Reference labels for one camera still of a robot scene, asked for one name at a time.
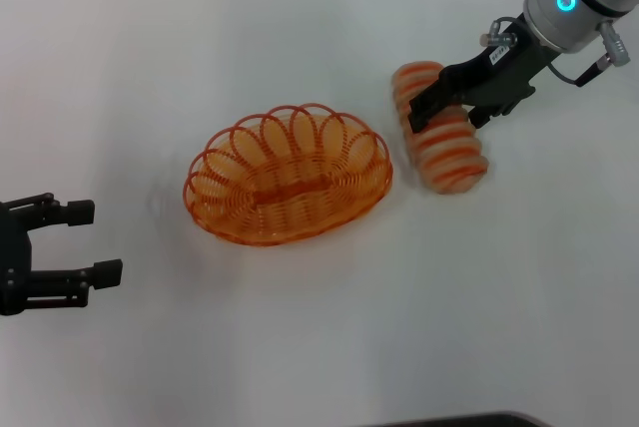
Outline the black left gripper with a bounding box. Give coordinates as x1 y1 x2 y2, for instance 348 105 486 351
0 192 124 317

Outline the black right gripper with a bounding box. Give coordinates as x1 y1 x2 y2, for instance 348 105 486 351
407 14 563 135

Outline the orange striped bread roll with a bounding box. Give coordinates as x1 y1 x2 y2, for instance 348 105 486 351
391 61 490 197

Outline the orange wire basket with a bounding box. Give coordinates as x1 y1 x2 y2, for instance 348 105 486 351
183 103 394 247

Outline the silver elbow connector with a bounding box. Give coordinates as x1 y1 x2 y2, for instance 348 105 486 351
479 17 520 47

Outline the dark rounded robot base edge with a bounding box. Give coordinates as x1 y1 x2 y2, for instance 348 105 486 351
363 411 540 427

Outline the grey cable with plug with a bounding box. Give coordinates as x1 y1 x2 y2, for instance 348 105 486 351
548 21 628 87

